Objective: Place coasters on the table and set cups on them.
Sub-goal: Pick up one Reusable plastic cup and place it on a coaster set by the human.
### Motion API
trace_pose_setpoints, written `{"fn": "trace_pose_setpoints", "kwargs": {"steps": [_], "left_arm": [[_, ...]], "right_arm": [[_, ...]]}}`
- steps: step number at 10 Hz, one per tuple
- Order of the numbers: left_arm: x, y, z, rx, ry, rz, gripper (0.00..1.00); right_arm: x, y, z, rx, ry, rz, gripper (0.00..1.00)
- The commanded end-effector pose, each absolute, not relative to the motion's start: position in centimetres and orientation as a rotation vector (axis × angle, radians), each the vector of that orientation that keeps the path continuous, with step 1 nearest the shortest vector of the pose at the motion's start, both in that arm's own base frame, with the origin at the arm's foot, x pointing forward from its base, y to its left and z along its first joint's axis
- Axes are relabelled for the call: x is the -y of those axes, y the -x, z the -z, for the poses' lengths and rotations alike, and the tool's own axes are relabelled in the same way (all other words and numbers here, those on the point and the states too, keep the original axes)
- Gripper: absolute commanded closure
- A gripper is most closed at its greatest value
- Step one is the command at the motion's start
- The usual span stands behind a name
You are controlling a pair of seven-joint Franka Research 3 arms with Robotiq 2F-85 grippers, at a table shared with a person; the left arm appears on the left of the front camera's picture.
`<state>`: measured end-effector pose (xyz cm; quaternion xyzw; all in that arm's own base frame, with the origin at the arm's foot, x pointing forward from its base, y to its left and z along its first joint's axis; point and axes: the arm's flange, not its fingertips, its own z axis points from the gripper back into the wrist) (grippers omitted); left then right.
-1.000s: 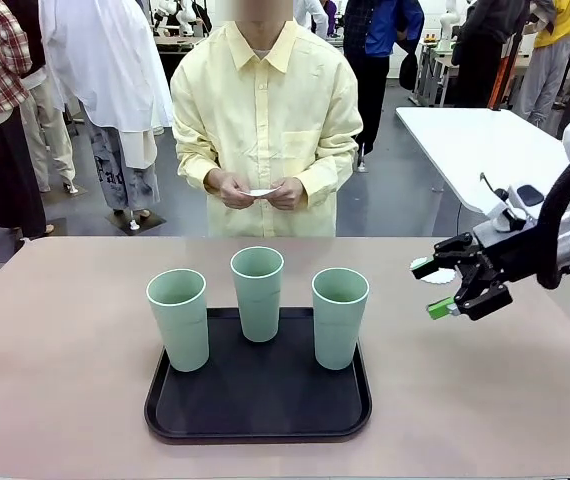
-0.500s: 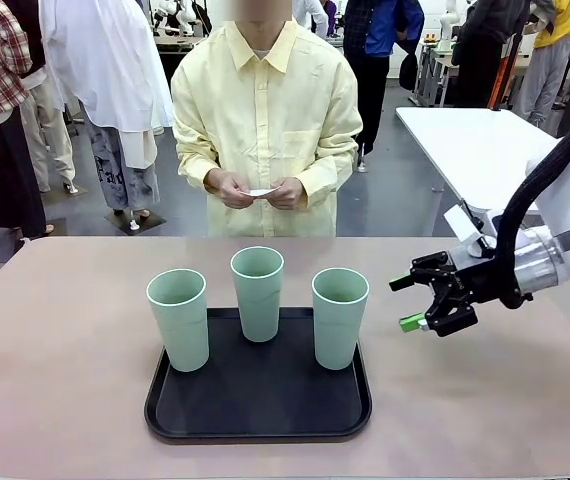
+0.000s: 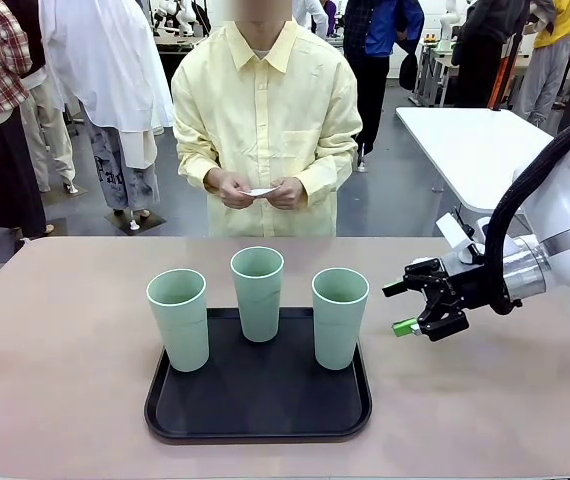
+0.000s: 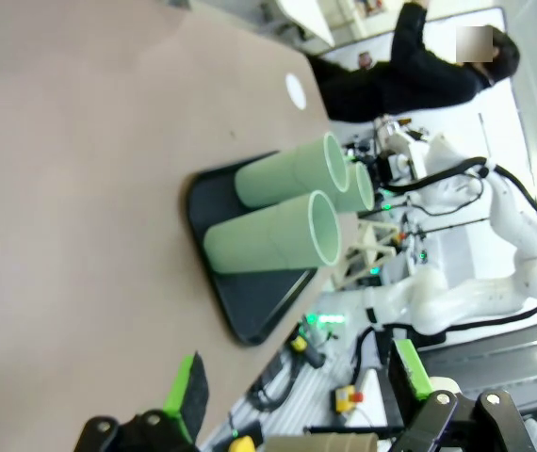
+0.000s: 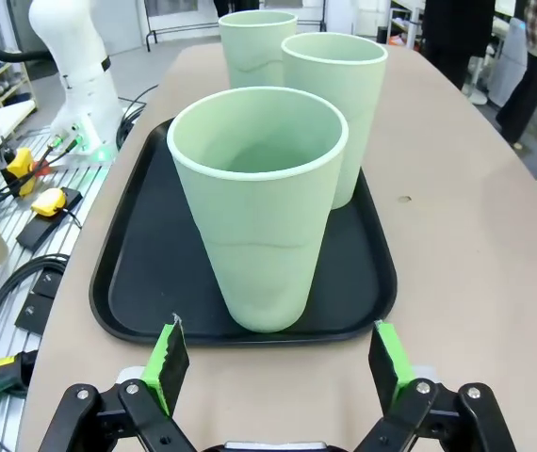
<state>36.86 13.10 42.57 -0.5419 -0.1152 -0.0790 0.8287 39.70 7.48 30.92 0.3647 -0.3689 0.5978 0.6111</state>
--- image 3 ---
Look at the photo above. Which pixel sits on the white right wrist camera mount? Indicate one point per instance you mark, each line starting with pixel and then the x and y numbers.
pixel 452 231

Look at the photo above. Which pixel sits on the black hanging bag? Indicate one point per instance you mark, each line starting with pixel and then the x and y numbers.
pixel 408 72

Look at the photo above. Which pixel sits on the white scalloped paper coaster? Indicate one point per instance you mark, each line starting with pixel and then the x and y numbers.
pixel 260 191

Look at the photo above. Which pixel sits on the person's right forearm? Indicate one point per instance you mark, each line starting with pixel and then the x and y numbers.
pixel 195 160

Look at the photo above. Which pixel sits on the person in yellow jacket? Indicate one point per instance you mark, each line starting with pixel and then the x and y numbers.
pixel 560 25

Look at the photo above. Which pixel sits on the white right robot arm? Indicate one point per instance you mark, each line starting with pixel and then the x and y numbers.
pixel 565 225

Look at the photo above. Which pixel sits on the person's left forearm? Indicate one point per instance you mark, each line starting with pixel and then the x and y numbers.
pixel 332 170

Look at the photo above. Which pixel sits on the person in black jacket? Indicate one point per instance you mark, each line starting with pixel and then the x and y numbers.
pixel 485 45

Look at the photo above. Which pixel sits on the person's right hand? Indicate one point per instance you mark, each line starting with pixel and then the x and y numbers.
pixel 230 187

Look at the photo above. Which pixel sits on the person in beige trousers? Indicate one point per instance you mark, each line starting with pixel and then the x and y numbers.
pixel 50 140

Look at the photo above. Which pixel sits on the person's left hand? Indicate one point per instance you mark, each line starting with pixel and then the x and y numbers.
pixel 292 194

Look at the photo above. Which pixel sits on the mint green plastic cup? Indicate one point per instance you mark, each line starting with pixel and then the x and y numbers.
pixel 182 330
pixel 258 310
pixel 337 330

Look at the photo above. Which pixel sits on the person in yellow shirt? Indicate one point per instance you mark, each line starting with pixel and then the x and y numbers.
pixel 265 100

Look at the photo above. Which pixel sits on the white folding table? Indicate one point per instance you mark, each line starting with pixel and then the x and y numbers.
pixel 465 145

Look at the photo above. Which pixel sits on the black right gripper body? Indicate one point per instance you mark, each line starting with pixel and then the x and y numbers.
pixel 465 285

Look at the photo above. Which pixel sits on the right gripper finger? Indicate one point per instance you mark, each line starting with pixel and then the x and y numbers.
pixel 442 322
pixel 422 277

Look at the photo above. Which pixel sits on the black plastic serving tray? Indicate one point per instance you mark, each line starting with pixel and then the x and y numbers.
pixel 265 395

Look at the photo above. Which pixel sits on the orange and black stand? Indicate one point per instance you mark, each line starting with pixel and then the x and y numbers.
pixel 507 75

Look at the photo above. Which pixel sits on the person in blue shirt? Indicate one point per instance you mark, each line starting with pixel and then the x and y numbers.
pixel 380 30

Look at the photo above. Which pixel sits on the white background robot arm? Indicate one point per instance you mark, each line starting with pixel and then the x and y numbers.
pixel 447 25
pixel 181 12

